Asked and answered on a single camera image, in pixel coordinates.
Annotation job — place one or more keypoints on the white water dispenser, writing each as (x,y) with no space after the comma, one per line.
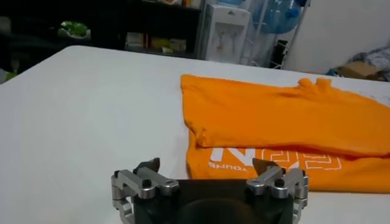
(225,33)

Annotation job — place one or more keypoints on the blue water jug lying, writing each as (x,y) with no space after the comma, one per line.
(278,16)

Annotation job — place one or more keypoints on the orange t-shirt white print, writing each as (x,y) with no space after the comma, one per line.
(274,121)

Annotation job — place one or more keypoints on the white metal jug rack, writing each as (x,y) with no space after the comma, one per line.
(295,36)

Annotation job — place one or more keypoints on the grey pile of clothes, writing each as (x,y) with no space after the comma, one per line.
(376,58)

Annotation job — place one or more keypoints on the green fruit in bag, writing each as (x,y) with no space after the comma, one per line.
(73,29)

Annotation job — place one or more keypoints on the stacked large cardboard boxes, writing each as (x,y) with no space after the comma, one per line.
(356,69)

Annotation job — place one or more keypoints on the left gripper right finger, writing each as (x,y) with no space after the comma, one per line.
(274,182)

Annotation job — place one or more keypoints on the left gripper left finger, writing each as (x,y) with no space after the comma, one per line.
(146,184)

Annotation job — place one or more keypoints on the black shelf unit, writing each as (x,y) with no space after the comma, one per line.
(106,18)

